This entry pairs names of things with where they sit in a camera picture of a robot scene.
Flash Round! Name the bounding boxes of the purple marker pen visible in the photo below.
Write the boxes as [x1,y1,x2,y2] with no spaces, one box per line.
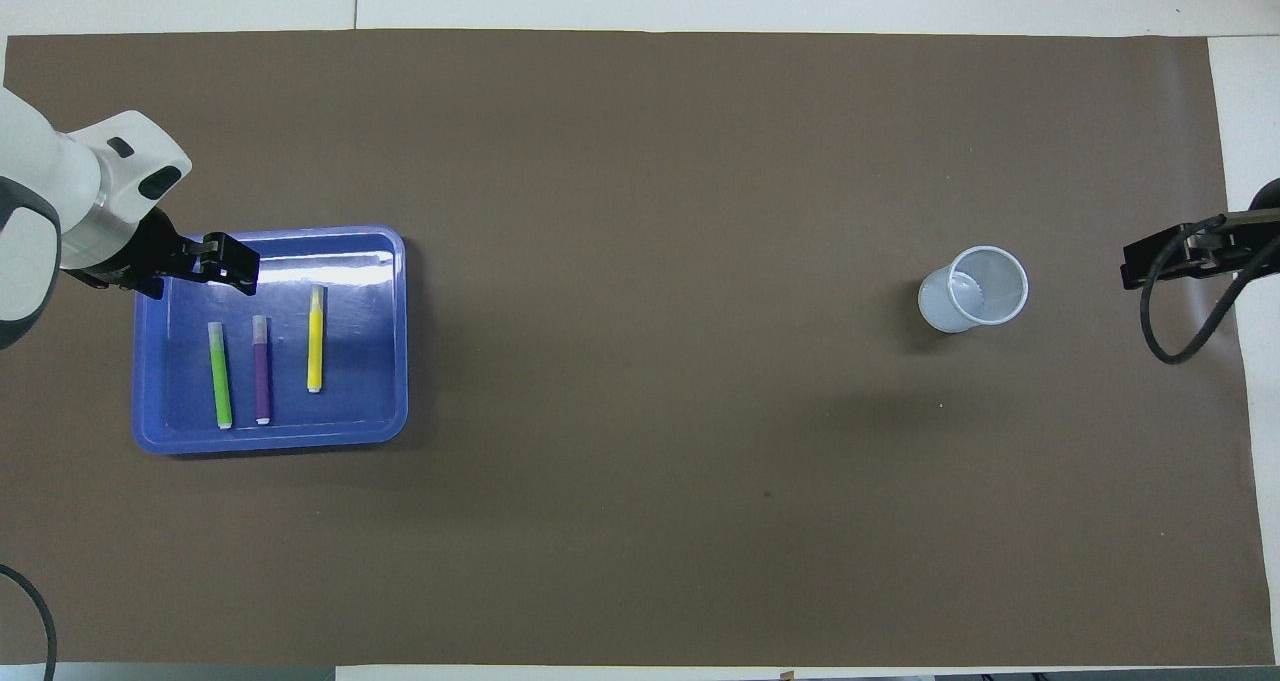
[252,314,273,426]

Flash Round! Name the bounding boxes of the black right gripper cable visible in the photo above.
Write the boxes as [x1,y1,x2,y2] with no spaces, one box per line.
[1140,213,1280,365]

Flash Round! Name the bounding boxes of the blue plastic tray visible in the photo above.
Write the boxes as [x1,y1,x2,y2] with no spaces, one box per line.
[132,225,409,456]

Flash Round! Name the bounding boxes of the green marker pen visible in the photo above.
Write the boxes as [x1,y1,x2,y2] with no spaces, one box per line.
[207,321,235,430]

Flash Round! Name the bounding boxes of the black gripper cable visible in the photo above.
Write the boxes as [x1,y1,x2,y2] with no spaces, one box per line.
[0,564,58,681]
[1140,213,1280,365]

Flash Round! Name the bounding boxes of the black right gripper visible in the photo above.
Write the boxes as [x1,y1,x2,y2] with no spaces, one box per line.
[1122,223,1280,290]

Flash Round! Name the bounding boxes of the yellow marker pen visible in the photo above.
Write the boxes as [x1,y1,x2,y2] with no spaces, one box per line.
[306,284,327,394]

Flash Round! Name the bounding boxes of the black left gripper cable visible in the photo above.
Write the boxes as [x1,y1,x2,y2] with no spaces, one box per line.
[0,564,58,681]

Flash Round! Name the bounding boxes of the brown table mat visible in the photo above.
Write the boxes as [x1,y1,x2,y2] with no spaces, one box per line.
[0,29,1276,667]

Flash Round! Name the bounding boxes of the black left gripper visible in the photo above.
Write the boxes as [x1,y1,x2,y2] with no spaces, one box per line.
[65,209,261,297]

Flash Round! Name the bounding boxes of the translucent plastic cup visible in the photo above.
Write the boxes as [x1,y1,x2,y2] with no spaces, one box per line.
[918,246,1030,335]

